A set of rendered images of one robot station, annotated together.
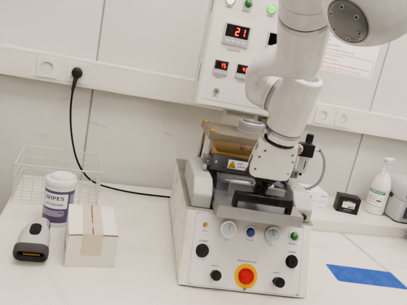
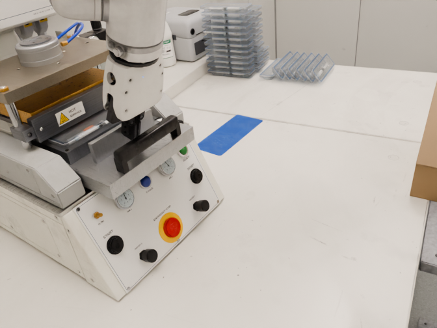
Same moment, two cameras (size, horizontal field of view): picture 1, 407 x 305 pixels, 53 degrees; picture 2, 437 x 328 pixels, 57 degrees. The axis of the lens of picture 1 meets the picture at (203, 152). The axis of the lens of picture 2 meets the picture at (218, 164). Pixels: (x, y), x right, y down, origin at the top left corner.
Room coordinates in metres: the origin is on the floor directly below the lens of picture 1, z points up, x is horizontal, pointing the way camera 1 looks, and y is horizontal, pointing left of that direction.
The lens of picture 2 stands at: (0.40, 0.16, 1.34)
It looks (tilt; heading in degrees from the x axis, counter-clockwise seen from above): 33 degrees down; 319
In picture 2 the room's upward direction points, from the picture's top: 7 degrees counter-clockwise
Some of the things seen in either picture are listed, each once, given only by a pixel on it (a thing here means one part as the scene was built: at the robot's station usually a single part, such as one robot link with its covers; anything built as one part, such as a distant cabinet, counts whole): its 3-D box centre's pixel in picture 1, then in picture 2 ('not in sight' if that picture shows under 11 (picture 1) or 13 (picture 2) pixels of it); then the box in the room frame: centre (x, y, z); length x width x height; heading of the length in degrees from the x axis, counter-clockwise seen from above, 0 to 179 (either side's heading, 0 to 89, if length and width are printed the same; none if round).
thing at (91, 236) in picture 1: (90, 233); not in sight; (0.99, 0.25, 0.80); 0.19 x 0.13 x 0.09; 17
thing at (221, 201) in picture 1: (248, 190); (100, 135); (1.09, -0.14, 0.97); 0.30 x 0.22 x 0.08; 10
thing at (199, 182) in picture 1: (197, 179); (26, 166); (1.11, 0.00, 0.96); 0.25 x 0.05 x 0.07; 10
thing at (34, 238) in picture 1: (36, 232); not in sight; (0.95, 0.38, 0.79); 0.20 x 0.08 x 0.08; 17
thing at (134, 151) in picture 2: (262, 202); (149, 142); (0.95, -0.17, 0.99); 0.15 x 0.02 x 0.04; 100
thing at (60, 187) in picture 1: (59, 198); not in sight; (1.11, 0.39, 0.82); 0.09 x 0.09 x 0.15
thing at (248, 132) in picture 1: (251, 140); (45, 67); (1.24, -0.14, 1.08); 0.31 x 0.24 x 0.13; 100
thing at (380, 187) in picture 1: (381, 185); (161, 33); (1.71, -0.78, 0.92); 0.09 x 0.08 x 0.25; 139
